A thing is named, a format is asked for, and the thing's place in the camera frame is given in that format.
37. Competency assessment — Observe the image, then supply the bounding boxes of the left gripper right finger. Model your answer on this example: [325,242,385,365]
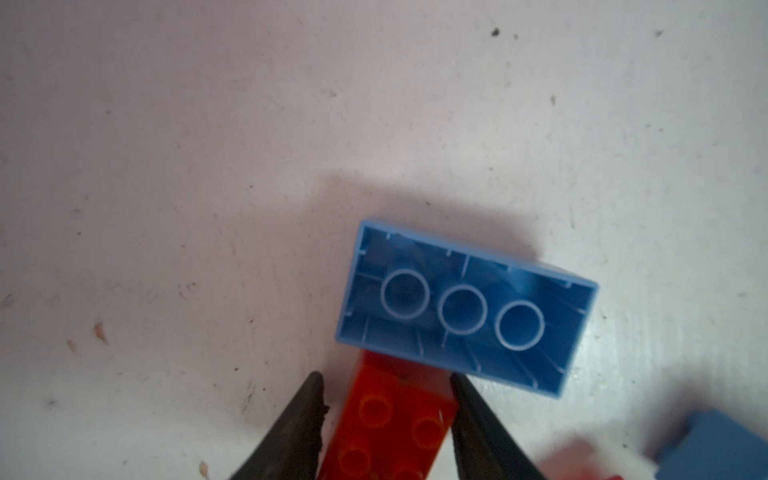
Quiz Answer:
[450,373,545,480]

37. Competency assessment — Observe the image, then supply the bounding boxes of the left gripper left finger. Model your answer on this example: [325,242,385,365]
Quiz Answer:
[231,371,329,480]

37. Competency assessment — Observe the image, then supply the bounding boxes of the red lego brick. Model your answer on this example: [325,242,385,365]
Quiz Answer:
[318,350,458,479]

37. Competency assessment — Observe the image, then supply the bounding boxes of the blue lego brick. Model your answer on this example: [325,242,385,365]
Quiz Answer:
[655,409,767,480]
[336,219,599,397]

